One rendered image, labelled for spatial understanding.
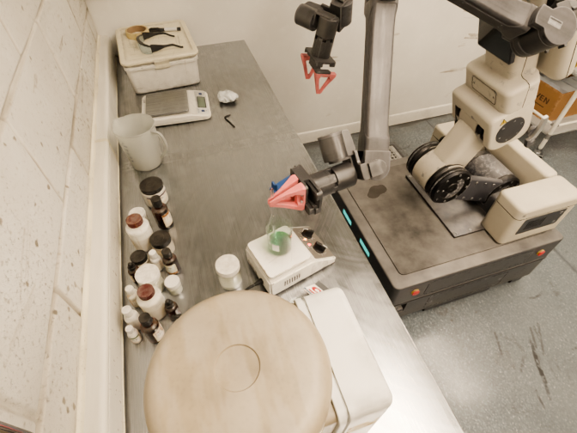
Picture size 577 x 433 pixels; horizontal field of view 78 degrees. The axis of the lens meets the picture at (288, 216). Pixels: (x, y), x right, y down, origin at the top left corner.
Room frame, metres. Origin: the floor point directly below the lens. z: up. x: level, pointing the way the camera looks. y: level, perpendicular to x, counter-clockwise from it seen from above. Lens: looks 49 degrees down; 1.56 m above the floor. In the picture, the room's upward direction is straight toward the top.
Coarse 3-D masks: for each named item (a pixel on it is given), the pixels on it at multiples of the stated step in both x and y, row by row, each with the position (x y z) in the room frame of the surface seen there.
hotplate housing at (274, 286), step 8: (248, 256) 0.52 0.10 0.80; (312, 256) 0.51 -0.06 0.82; (256, 264) 0.49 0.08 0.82; (304, 264) 0.48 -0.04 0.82; (312, 264) 0.49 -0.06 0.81; (320, 264) 0.50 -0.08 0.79; (328, 264) 0.52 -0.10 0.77; (256, 272) 0.49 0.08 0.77; (288, 272) 0.46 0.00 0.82; (296, 272) 0.46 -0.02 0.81; (304, 272) 0.48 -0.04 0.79; (312, 272) 0.49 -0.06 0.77; (264, 280) 0.45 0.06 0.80; (272, 280) 0.44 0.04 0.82; (280, 280) 0.44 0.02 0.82; (288, 280) 0.45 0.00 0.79; (296, 280) 0.47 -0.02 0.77; (272, 288) 0.43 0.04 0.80; (280, 288) 0.44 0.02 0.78
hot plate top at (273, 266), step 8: (256, 240) 0.54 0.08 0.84; (264, 240) 0.54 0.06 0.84; (296, 240) 0.54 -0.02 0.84; (248, 248) 0.52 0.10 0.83; (256, 248) 0.52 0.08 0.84; (264, 248) 0.52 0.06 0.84; (296, 248) 0.52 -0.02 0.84; (304, 248) 0.52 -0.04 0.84; (256, 256) 0.49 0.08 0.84; (264, 256) 0.49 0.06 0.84; (272, 256) 0.49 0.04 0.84; (288, 256) 0.49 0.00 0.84; (296, 256) 0.49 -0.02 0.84; (304, 256) 0.49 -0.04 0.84; (264, 264) 0.47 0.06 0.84; (272, 264) 0.47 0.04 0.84; (280, 264) 0.47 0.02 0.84; (288, 264) 0.47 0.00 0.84; (296, 264) 0.47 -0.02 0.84; (264, 272) 0.45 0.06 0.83; (272, 272) 0.45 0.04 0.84; (280, 272) 0.45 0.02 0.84
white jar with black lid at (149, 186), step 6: (144, 180) 0.78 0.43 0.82; (150, 180) 0.78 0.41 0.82; (156, 180) 0.78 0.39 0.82; (144, 186) 0.75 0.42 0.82; (150, 186) 0.75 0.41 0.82; (156, 186) 0.75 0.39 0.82; (162, 186) 0.76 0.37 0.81; (144, 192) 0.73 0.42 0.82; (150, 192) 0.73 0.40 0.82; (156, 192) 0.74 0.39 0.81; (162, 192) 0.75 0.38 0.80; (144, 198) 0.74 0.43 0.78; (162, 198) 0.74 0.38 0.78; (150, 204) 0.73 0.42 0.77
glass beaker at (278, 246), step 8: (280, 216) 0.55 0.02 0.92; (280, 224) 0.55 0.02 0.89; (288, 224) 0.54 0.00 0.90; (272, 232) 0.55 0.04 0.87; (288, 232) 0.54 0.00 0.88; (272, 240) 0.50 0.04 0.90; (280, 240) 0.49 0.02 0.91; (288, 240) 0.50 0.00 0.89; (272, 248) 0.50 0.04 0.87; (280, 248) 0.49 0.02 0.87; (288, 248) 0.50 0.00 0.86; (280, 256) 0.49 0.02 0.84
